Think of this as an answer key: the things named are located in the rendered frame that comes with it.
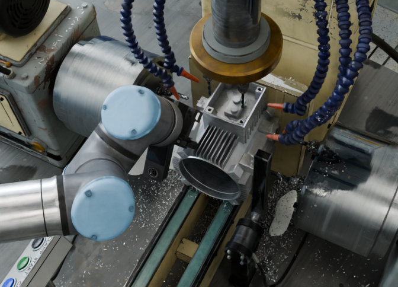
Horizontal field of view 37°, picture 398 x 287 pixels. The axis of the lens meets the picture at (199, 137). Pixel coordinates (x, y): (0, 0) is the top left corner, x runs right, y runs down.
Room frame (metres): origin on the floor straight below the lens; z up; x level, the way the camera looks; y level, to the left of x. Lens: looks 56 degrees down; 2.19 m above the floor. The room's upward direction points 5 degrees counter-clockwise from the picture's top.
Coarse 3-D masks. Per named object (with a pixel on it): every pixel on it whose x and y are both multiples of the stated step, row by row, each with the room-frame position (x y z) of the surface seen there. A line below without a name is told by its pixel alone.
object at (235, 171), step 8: (264, 112) 0.79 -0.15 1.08; (272, 112) 0.79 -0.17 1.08; (176, 152) 0.70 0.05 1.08; (184, 152) 0.69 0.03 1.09; (232, 168) 0.64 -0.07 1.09; (240, 168) 0.64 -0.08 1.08; (232, 176) 0.63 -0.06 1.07; (240, 176) 0.63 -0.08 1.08; (232, 200) 0.63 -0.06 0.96; (240, 200) 0.63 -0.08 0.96
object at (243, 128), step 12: (228, 84) 0.84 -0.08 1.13; (252, 84) 0.82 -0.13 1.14; (216, 96) 0.81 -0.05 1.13; (228, 96) 0.82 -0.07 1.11; (240, 96) 0.81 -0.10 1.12; (252, 96) 0.81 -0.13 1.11; (264, 96) 0.80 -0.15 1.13; (204, 108) 0.77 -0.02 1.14; (216, 108) 0.79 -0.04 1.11; (228, 108) 0.77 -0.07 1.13; (240, 108) 0.77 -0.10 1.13; (252, 108) 0.78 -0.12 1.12; (204, 120) 0.75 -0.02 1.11; (216, 120) 0.74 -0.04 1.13; (228, 120) 0.73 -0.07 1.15; (240, 120) 0.73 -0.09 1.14; (252, 120) 0.74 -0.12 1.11; (228, 132) 0.73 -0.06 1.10; (240, 132) 0.71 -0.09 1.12
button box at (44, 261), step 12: (48, 240) 0.52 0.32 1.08; (60, 240) 0.52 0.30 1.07; (24, 252) 0.51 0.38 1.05; (36, 252) 0.50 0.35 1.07; (48, 252) 0.49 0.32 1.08; (60, 252) 0.50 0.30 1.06; (36, 264) 0.47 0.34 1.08; (48, 264) 0.47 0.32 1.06; (12, 276) 0.45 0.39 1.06; (24, 276) 0.44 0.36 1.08; (36, 276) 0.45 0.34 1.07; (48, 276) 0.45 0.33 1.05
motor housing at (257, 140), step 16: (192, 128) 0.77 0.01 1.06; (208, 128) 0.75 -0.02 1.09; (256, 128) 0.75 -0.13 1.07; (208, 144) 0.71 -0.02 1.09; (224, 144) 0.69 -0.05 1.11; (240, 144) 0.71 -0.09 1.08; (256, 144) 0.71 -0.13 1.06; (272, 144) 0.74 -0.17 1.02; (176, 160) 0.71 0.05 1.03; (192, 160) 0.74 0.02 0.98; (208, 160) 0.66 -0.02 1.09; (224, 160) 0.66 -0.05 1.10; (192, 176) 0.70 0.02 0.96; (208, 176) 0.71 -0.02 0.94; (224, 176) 0.71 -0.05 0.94; (208, 192) 0.67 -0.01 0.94; (224, 192) 0.66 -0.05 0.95; (240, 192) 0.62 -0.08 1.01
